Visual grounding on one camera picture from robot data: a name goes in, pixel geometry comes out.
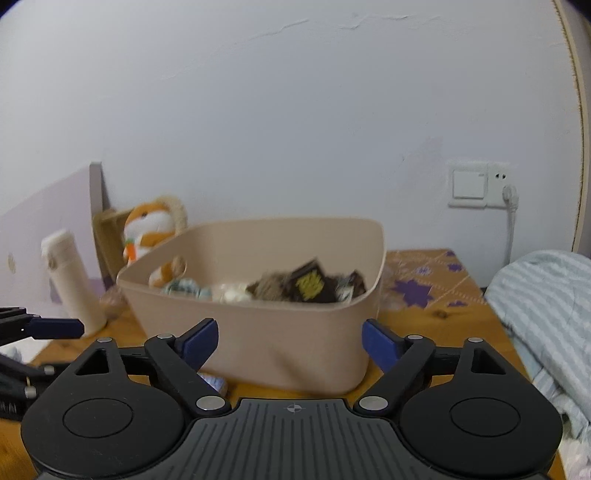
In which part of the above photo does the lilac board panel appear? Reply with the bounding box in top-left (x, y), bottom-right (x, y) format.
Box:
top-left (0, 161), bottom-right (105, 334)

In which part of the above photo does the white wall switch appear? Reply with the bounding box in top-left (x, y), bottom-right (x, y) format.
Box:
top-left (447, 160), bottom-right (489, 210)

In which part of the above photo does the small dark brown packet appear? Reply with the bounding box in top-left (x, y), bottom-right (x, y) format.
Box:
top-left (341, 271), bottom-right (369, 302)

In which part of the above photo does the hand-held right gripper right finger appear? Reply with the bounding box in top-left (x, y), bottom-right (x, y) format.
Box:
top-left (353, 318), bottom-right (509, 413)

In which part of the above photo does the blue white small packet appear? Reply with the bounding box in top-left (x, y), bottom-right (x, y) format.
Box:
top-left (198, 372), bottom-right (230, 398)

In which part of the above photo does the beige headboard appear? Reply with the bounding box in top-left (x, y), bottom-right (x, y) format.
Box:
top-left (551, 0), bottom-right (591, 256)

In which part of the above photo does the brown fuzzy item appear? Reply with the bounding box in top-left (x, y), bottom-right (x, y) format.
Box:
top-left (250, 272), bottom-right (290, 302)

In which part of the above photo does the white wall socket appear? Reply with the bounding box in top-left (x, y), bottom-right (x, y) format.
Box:
top-left (486, 161), bottom-right (513, 209)

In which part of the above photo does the wooden stand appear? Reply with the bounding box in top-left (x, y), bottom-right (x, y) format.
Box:
top-left (92, 208), bottom-right (138, 283)

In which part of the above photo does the purple flower patterned cloth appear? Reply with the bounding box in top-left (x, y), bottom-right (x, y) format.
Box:
top-left (378, 248), bottom-right (488, 315)

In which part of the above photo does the dark brown yellow print packet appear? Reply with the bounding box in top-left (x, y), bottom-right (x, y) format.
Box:
top-left (281, 259), bottom-right (341, 304)

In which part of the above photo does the striped light blue blanket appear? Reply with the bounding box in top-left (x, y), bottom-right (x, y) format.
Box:
top-left (484, 250), bottom-right (591, 445)

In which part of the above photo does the white power plug cable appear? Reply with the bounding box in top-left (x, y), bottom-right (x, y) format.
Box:
top-left (501, 184), bottom-right (520, 269)

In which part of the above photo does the beige plastic container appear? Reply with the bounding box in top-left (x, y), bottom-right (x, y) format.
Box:
top-left (115, 217), bottom-right (387, 396)

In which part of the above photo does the orange white plush toy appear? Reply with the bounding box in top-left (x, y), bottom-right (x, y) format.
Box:
top-left (122, 194), bottom-right (189, 288)

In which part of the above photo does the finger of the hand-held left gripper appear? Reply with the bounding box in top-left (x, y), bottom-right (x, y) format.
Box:
top-left (0, 354), bottom-right (71, 398)
top-left (0, 307), bottom-right (86, 345)

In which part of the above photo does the blue white patterned packet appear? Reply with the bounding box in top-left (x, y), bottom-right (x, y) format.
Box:
top-left (165, 278), bottom-right (212, 299)

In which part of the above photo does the white thermos bottle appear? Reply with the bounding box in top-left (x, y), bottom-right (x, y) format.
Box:
top-left (40, 229), bottom-right (108, 336)

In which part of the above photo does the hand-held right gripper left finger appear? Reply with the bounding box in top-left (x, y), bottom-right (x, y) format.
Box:
top-left (74, 318), bottom-right (232, 414)

